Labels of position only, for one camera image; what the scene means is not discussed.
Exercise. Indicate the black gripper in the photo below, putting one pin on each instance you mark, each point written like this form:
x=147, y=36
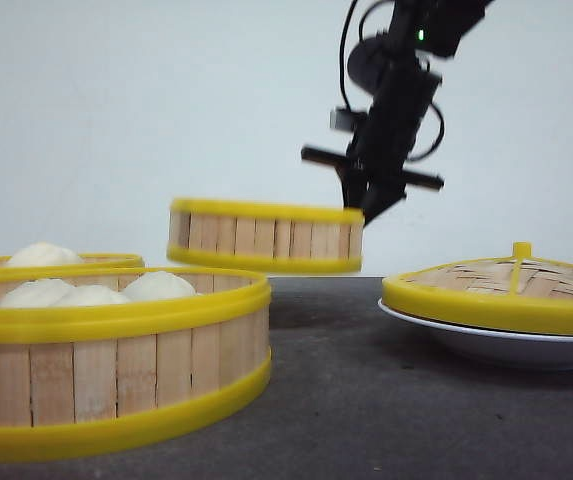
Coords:
x=371, y=171

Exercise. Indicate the bamboo steamer basket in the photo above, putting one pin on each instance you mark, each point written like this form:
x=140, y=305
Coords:
x=89, y=261
x=78, y=381
x=265, y=237

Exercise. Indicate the woven bamboo steamer lid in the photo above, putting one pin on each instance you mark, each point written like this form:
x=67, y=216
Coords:
x=517, y=293

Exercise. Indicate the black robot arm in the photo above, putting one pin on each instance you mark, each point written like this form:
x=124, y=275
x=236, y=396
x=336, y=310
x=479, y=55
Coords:
x=417, y=31

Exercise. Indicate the white shallow plate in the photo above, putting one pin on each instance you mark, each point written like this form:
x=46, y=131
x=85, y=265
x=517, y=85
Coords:
x=526, y=351

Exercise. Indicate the middle front white bun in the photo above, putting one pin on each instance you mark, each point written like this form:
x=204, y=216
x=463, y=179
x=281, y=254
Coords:
x=91, y=295

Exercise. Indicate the rear basket white bun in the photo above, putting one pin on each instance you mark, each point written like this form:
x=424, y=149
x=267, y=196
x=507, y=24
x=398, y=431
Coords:
x=43, y=254

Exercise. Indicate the left front white bun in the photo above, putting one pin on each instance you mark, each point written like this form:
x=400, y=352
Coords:
x=36, y=294

